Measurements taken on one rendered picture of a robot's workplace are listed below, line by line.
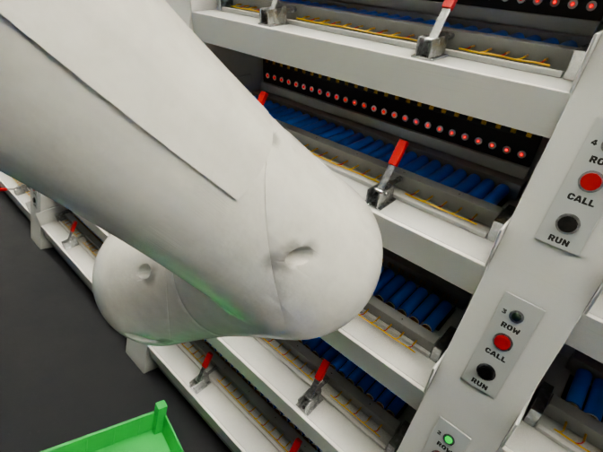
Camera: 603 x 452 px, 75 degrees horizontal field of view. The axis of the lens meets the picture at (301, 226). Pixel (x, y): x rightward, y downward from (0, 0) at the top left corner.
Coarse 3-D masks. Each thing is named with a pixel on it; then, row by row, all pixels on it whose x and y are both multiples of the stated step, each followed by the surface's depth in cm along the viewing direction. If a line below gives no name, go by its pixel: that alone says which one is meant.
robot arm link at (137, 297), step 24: (120, 240) 28; (96, 264) 29; (120, 264) 27; (144, 264) 26; (96, 288) 28; (120, 288) 27; (144, 288) 25; (168, 288) 24; (120, 312) 27; (144, 312) 26; (168, 312) 25; (144, 336) 28; (168, 336) 28; (192, 336) 27; (216, 336) 27
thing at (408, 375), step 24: (456, 312) 61; (336, 336) 58; (360, 336) 56; (384, 336) 57; (360, 360) 57; (384, 360) 53; (408, 360) 54; (432, 360) 54; (384, 384) 55; (408, 384) 51
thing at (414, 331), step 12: (372, 300) 59; (372, 312) 59; (384, 312) 57; (396, 312) 57; (372, 324) 57; (396, 324) 56; (408, 324) 56; (408, 336) 56; (420, 336) 54; (432, 336) 54; (408, 348) 54; (432, 348) 53
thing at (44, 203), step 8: (40, 200) 130; (48, 200) 132; (32, 208) 136; (40, 208) 131; (48, 208) 133; (32, 216) 137; (32, 224) 138; (32, 232) 140; (40, 232) 134; (40, 240) 136; (48, 240) 138; (40, 248) 137
